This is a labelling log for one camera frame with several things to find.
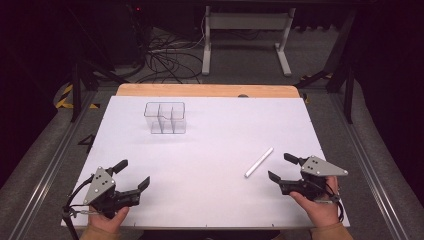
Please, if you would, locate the white metal stand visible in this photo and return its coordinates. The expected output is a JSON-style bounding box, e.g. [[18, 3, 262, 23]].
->
[[201, 5, 297, 78]]

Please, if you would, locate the white pen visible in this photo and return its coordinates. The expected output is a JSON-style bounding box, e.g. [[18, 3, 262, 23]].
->
[[243, 146, 275, 179]]

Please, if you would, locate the wooden table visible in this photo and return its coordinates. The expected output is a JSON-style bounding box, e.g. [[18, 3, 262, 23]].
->
[[115, 83, 301, 99]]

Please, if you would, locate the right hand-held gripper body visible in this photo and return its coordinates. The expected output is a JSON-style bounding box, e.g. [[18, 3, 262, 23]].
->
[[279, 155, 349, 202]]

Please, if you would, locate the black metal stand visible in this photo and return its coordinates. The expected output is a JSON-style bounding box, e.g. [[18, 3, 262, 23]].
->
[[68, 6, 131, 124], [294, 8, 358, 125]]

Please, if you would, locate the bundle of black cables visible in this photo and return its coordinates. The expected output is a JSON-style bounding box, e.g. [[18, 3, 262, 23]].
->
[[134, 31, 205, 85]]

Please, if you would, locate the white board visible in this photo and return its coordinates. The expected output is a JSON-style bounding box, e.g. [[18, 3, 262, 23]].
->
[[60, 95, 351, 230]]

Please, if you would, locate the person's left hand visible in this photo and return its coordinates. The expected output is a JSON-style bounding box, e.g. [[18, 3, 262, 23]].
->
[[87, 205, 130, 234]]

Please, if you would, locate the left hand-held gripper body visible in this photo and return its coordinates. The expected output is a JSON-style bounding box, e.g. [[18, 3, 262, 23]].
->
[[82, 166, 141, 220]]

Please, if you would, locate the clear plastic organizer box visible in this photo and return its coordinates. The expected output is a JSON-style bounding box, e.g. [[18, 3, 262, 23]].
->
[[143, 101, 187, 135]]

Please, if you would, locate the black cable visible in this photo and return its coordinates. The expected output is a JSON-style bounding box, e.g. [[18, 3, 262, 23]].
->
[[321, 183, 345, 224], [61, 175, 96, 240]]

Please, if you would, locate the person's right hand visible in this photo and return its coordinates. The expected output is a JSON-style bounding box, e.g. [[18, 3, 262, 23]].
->
[[289, 175, 342, 229]]

